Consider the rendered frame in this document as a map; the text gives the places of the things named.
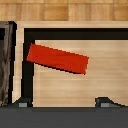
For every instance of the light wooden bin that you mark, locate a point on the light wooden bin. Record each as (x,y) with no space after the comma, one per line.
(73,86)

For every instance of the red cereal box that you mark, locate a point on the red cereal box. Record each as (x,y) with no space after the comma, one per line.
(57,59)

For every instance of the dark wooden bin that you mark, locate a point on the dark wooden bin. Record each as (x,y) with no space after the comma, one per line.
(5,63)

